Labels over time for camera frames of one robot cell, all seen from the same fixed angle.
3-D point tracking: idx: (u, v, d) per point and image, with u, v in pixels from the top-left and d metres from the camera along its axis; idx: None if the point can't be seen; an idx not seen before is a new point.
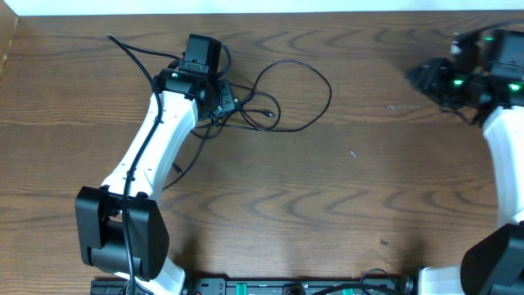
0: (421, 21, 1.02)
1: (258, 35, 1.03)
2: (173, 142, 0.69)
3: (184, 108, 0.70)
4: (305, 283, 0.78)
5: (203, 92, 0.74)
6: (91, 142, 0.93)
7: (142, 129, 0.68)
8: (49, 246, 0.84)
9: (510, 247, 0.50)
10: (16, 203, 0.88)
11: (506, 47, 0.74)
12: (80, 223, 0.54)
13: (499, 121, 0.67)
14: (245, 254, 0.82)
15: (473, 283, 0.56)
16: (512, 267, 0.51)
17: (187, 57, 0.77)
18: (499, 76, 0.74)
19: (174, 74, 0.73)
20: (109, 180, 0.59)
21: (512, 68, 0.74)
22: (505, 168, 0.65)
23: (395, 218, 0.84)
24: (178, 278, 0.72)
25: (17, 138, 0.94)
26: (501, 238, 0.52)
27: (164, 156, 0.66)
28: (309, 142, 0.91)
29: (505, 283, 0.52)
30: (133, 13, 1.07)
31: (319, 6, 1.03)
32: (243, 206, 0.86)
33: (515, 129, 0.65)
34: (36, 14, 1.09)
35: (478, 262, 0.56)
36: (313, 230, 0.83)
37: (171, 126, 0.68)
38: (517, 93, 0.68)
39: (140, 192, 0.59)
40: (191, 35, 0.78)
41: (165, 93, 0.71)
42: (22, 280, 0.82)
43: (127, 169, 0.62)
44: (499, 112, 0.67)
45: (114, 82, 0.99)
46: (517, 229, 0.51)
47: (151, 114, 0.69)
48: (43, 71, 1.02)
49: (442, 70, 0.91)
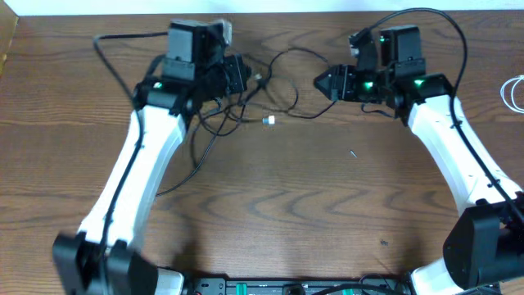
0: (422, 20, 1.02)
1: (258, 35, 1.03)
2: (157, 170, 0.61)
3: (168, 129, 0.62)
4: (305, 283, 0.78)
5: (191, 100, 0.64)
6: (90, 142, 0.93)
7: (122, 156, 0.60)
8: (48, 246, 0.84)
9: (476, 229, 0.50)
10: (16, 203, 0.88)
11: (400, 47, 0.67)
12: (60, 273, 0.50)
13: (421, 118, 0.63)
14: (245, 254, 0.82)
15: (458, 274, 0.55)
16: (489, 245, 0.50)
17: (169, 54, 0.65)
18: (405, 74, 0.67)
19: (156, 83, 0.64)
20: (86, 224, 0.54)
21: (413, 63, 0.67)
22: (441, 158, 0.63)
23: (395, 218, 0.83)
24: (175, 284, 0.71)
25: (17, 138, 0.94)
26: (467, 224, 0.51)
27: (148, 188, 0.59)
28: (309, 142, 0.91)
29: (490, 265, 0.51)
30: (133, 13, 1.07)
31: (319, 6, 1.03)
32: (242, 206, 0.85)
33: (435, 118, 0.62)
34: (35, 14, 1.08)
35: (456, 252, 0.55)
36: (313, 230, 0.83)
37: (154, 152, 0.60)
38: (423, 87, 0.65)
39: (120, 238, 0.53)
40: (169, 24, 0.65)
41: (146, 109, 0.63)
42: (21, 280, 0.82)
43: (104, 211, 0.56)
44: (416, 111, 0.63)
45: (114, 82, 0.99)
46: (476, 209, 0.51)
47: (132, 136, 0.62)
48: (42, 71, 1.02)
49: (352, 77, 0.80)
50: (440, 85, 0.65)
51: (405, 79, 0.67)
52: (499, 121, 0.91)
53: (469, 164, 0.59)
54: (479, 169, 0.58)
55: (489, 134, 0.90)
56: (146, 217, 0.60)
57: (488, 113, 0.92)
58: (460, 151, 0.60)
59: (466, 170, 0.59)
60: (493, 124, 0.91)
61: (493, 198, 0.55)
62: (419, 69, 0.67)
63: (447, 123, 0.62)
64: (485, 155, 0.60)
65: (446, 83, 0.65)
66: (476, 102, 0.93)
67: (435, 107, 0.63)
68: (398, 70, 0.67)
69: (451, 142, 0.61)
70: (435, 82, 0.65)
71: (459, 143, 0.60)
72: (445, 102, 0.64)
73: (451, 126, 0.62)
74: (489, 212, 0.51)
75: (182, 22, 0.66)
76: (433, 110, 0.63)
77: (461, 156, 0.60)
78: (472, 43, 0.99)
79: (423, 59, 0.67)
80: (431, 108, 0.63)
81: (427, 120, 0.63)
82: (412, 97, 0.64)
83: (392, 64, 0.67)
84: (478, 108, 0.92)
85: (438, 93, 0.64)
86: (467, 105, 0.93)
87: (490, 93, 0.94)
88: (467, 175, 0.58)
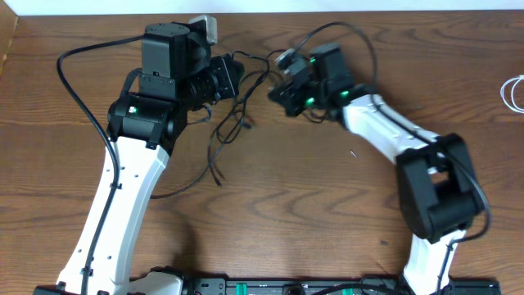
0: (422, 20, 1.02)
1: (258, 36, 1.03)
2: (137, 206, 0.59)
3: (146, 165, 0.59)
4: (305, 283, 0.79)
5: (170, 124, 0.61)
6: (90, 143, 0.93)
7: (97, 195, 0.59)
8: (49, 246, 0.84)
9: (407, 172, 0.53)
10: (16, 203, 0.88)
11: (329, 66, 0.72)
12: None
13: (353, 116, 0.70)
14: (245, 254, 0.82)
15: (417, 228, 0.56)
16: (426, 186, 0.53)
17: (146, 70, 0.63)
18: (337, 89, 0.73)
19: (132, 108, 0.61)
20: (65, 274, 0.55)
21: (341, 79, 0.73)
22: (377, 142, 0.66)
23: (395, 217, 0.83)
24: (175, 288, 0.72)
25: (17, 138, 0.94)
26: (400, 170, 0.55)
27: (128, 229, 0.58)
28: (309, 142, 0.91)
29: (433, 206, 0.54)
30: (133, 13, 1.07)
31: (319, 6, 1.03)
32: (242, 206, 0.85)
33: (360, 110, 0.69)
34: (35, 14, 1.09)
35: (407, 207, 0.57)
36: (314, 230, 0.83)
37: (130, 190, 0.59)
38: (350, 96, 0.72)
39: (101, 291, 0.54)
40: (143, 36, 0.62)
41: (120, 141, 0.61)
42: (21, 280, 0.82)
43: (83, 258, 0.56)
44: (346, 111, 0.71)
45: (115, 82, 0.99)
46: (404, 156, 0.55)
47: (108, 173, 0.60)
48: (42, 71, 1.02)
49: (295, 97, 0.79)
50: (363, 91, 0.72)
51: (337, 92, 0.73)
52: (499, 121, 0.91)
53: (392, 131, 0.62)
54: (399, 129, 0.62)
55: (489, 134, 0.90)
56: (132, 251, 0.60)
57: (488, 113, 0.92)
58: (383, 125, 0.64)
59: (391, 135, 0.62)
60: (492, 124, 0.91)
61: (416, 144, 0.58)
62: (347, 83, 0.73)
63: (371, 109, 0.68)
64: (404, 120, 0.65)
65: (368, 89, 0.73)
66: (475, 102, 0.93)
67: (360, 102, 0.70)
68: (331, 86, 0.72)
69: (377, 121, 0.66)
70: (358, 92, 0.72)
71: (382, 123, 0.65)
72: (366, 97, 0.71)
73: (374, 111, 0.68)
74: (416, 156, 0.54)
75: (159, 31, 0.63)
76: (359, 102, 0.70)
77: (386, 129, 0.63)
78: (471, 42, 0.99)
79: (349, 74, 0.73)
80: (355, 104, 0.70)
81: (355, 112, 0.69)
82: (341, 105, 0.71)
83: (324, 80, 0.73)
84: (477, 109, 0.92)
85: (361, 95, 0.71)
86: (466, 106, 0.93)
87: (489, 92, 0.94)
88: (394, 137, 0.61)
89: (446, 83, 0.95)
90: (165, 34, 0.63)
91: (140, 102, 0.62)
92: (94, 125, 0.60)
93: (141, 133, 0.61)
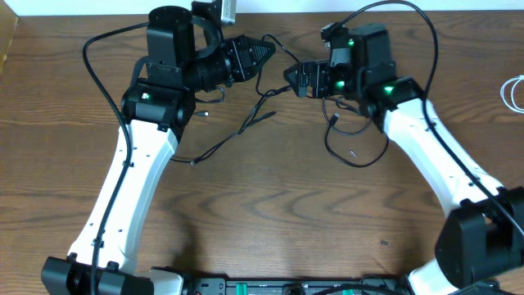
0: (421, 21, 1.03)
1: (258, 36, 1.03)
2: (148, 183, 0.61)
3: (155, 144, 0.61)
4: (305, 283, 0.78)
5: (181, 111, 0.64)
6: (91, 142, 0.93)
7: (110, 174, 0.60)
8: (49, 246, 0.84)
9: (463, 231, 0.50)
10: (16, 203, 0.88)
11: (371, 53, 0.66)
12: (53, 291, 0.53)
13: (395, 124, 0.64)
14: (245, 254, 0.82)
15: (453, 272, 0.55)
16: (479, 247, 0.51)
17: (152, 58, 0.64)
18: (377, 82, 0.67)
19: (145, 94, 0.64)
20: (77, 247, 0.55)
21: (385, 69, 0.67)
22: (418, 159, 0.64)
23: (395, 218, 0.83)
24: (176, 286, 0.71)
25: (17, 138, 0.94)
26: (453, 224, 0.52)
27: (138, 206, 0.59)
28: (309, 142, 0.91)
29: (482, 265, 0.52)
30: (133, 13, 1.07)
31: (319, 6, 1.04)
32: (242, 205, 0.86)
33: (408, 123, 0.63)
34: (35, 14, 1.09)
35: (449, 252, 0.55)
36: (313, 230, 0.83)
37: (141, 169, 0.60)
38: (393, 93, 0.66)
39: (110, 261, 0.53)
40: (147, 27, 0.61)
41: (133, 124, 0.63)
42: (21, 280, 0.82)
43: (95, 231, 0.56)
44: (389, 118, 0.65)
45: (115, 81, 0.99)
46: (460, 211, 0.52)
47: (121, 152, 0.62)
48: (42, 71, 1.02)
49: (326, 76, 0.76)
50: (409, 90, 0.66)
51: (377, 85, 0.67)
52: (498, 120, 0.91)
53: (446, 165, 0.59)
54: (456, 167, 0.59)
55: (488, 134, 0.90)
56: (140, 233, 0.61)
57: (488, 112, 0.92)
58: (437, 155, 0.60)
59: (445, 172, 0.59)
60: (492, 124, 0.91)
61: (474, 197, 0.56)
62: (390, 74, 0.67)
63: (422, 125, 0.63)
64: (462, 154, 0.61)
65: (415, 86, 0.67)
66: (476, 102, 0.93)
67: (408, 111, 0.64)
68: (369, 76, 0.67)
69: (428, 146, 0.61)
70: (404, 87, 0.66)
71: (435, 149, 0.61)
72: (417, 106, 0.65)
73: (426, 129, 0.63)
74: (473, 213, 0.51)
75: (161, 20, 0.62)
76: (408, 114, 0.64)
77: (435, 156, 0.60)
78: (471, 43, 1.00)
79: (393, 62, 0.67)
80: (405, 114, 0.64)
81: (402, 125, 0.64)
82: (384, 104, 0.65)
83: (363, 70, 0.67)
84: (478, 109, 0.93)
85: (408, 97, 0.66)
86: (467, 106, 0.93)
87: (489, 92, 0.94)
88: (448, 175, 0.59)
89: (446, 83, 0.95)
90: (170, 23, 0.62)
91: (152, 90, 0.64)
92: (111, 105, 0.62)
93: (152, 118, 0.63)
